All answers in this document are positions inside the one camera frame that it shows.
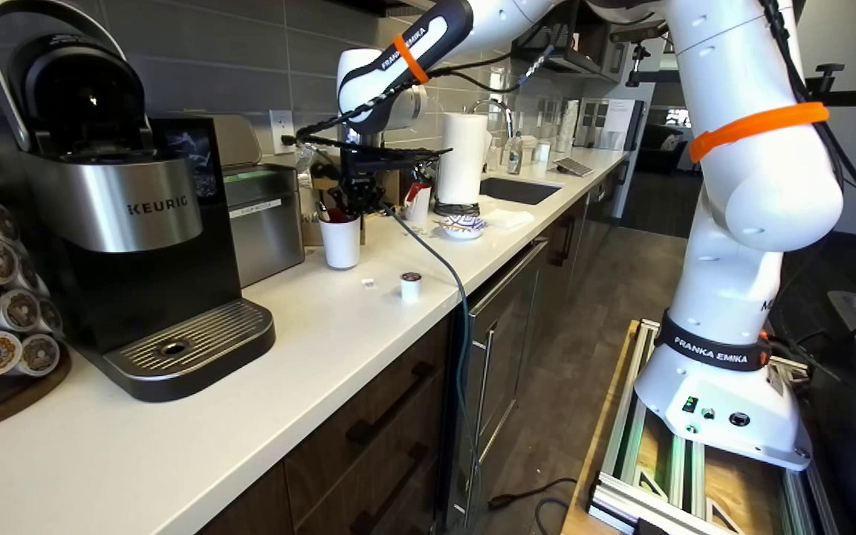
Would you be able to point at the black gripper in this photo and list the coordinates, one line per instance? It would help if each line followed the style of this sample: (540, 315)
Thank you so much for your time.
(365, 171)

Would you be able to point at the white cup with red stirrers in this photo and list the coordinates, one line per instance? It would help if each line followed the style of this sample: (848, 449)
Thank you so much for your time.
(341, 244)

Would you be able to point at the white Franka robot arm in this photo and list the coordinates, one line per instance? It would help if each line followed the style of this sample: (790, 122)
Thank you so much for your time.
(756, 208)

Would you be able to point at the white cup with red spoon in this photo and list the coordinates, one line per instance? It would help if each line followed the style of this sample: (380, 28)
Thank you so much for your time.
(418, 211)

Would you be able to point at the small white cup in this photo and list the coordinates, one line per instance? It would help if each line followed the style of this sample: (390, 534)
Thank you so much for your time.
(543, 156)

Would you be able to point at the wooden countertop organizer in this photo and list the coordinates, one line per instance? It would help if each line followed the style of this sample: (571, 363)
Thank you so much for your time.
(323, 178)

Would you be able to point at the small coffee pod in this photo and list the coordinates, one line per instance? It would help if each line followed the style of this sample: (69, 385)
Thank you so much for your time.
(412, 290)

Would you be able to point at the patterned bowl with utensils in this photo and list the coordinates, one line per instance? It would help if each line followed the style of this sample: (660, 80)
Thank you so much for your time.
(461, 230)

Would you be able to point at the stainless steel container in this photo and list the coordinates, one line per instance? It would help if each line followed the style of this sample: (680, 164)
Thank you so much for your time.
(267, 233)

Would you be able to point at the white paper towel roll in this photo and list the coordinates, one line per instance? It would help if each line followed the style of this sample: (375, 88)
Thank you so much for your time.
(461, 159)

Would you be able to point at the dark sink basin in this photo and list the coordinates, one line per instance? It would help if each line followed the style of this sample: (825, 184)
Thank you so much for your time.
(518, 192)

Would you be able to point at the clear glass bottle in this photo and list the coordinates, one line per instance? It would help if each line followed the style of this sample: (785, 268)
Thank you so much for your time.
(512, 149)

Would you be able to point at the black silver Keurig coffee machine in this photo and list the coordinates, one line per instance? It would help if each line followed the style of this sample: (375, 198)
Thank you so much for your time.
(142, 208)

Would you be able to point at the dark wood cabinet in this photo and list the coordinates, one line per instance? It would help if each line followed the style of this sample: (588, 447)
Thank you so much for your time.
(371, 465)

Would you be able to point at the black coffee pod carousel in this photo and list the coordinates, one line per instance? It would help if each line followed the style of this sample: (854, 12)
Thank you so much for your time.
(23, 395)

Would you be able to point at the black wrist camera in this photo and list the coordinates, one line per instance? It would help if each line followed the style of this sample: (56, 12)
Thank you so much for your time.
(399, 149)

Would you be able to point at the white wall outlet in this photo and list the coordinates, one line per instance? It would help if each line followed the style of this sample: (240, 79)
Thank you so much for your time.
(280, 122)

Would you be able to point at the aluminium robot stand frame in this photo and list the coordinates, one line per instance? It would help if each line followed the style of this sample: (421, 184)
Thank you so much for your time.
(646, 465)

